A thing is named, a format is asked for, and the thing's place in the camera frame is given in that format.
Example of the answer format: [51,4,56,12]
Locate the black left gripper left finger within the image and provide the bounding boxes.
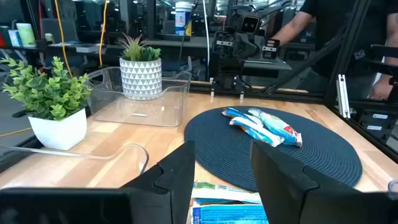
[121,140,196,224]

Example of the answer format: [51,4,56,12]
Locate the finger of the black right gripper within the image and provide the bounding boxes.
[212,30,236,58]
[262,38,281,60]

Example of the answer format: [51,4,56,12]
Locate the round dark blue woven placemat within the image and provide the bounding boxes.
[183,105,364,192]

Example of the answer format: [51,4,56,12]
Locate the person's hand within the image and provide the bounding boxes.
[369,75,394,101]

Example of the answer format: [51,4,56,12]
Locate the person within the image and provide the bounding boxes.
[271,0,398,101]

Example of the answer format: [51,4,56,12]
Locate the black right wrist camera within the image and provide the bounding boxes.
[239,14,261,34]

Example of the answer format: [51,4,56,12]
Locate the small white box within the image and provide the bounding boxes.
[7,29,22,47]

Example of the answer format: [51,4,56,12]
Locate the background desk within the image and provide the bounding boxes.
[37,42,108,54]

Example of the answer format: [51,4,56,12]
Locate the succulent in triangle-patterned pot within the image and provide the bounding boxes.
[116,33,163,101]

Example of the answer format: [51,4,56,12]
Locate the white cable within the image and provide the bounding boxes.
[201,0,211,77]

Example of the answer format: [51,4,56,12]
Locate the black camera gantry frame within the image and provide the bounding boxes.
[266,0,373,105]

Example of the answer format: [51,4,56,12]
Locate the yellow cable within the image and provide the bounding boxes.
[98,0,110,67]
[0,126,32,139]
[53,0,75,79]

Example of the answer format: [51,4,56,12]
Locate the leafy plant in white pot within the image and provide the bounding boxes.
[0,55,93,151]

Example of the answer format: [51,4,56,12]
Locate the black electronics box white labels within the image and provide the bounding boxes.
[354,108,398,147]

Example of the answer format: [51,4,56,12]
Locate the blue granola bar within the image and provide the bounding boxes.
[229,116,285,148]
[248,107,303,147]
[221,107,265,126]
[190,198,270,224]

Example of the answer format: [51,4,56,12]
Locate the white canister with blue label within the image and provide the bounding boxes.
[174,1,194,37]

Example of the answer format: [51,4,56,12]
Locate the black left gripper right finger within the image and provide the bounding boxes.
[250,140,358,224]

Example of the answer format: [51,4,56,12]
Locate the light green cylinder container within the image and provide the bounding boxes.
[16,22,37,48]

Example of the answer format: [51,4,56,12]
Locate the silver aluminium bracket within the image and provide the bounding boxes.
[336,73,351,119]

